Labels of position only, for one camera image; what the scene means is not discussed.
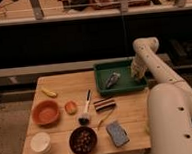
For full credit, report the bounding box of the white cup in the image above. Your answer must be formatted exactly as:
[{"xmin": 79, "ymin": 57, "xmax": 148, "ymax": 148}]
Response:
[{"xmin": 30, "ymin": 132, "xmax": 51, "ymax": 154}]

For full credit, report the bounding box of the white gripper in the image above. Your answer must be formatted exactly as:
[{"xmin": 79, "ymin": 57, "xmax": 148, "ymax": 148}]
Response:
[{"xmin": 131, "ymin": 57, "xmax": 146, "ymax": 79}]

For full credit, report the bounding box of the black and white brush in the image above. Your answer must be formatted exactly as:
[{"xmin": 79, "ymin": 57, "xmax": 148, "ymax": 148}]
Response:
[{"xmin": 78, "ymin": 90, "xmax": 91, "ymax": 126}]

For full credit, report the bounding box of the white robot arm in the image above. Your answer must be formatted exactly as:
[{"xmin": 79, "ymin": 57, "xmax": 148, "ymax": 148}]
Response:
[{"xmin": 131, "ymin": 37, "xmax": 192, "ymax": 154}]

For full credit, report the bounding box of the orange tomato toy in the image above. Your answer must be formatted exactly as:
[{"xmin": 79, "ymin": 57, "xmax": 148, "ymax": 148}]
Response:
[{"xmin": 65, "ymin": 100, "xmax": 78, "ymax": 115}]

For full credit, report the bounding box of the blue sponge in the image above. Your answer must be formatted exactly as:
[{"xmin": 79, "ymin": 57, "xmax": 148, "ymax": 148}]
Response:
[{"xmin": 105, "ymin": 121, "xmax": 130, "ymax": 147}]

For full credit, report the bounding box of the green plastic tray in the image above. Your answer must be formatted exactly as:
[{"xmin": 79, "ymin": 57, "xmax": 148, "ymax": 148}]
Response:
[{"xmin": 94, "ymin": 60, "xmax": 148, "ymax": 96}]

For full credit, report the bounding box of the yellow banana toy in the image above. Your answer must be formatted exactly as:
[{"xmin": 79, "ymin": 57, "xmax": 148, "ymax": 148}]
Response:
[{"xmin": 41, "ymin": 88, "xmax": 58, "ymax": 98}]

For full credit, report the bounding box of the orange bowl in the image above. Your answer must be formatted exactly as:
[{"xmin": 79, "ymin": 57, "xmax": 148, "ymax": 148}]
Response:
[{"xmin": 31, "ymin": 100, "xmax": 60, "ymax": 126}]

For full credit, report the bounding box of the striped brown block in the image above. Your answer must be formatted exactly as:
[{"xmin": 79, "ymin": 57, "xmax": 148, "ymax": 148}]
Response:
[{"xmin": 94, "ymin": 97, "xmax": 116, "ymax": 112}]

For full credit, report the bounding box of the yellow stick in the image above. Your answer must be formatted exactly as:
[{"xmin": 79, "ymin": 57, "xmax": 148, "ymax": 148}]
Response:
[{"xmin": 97, "ymin": 109, "xmax": 114, "ymax": 129}]

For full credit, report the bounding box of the dark bowl with beans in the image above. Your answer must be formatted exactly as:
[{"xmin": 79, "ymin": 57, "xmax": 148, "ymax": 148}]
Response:
[{"xmin": 69, "ymin": 126, "xmax": 98, "ymax": 154}]

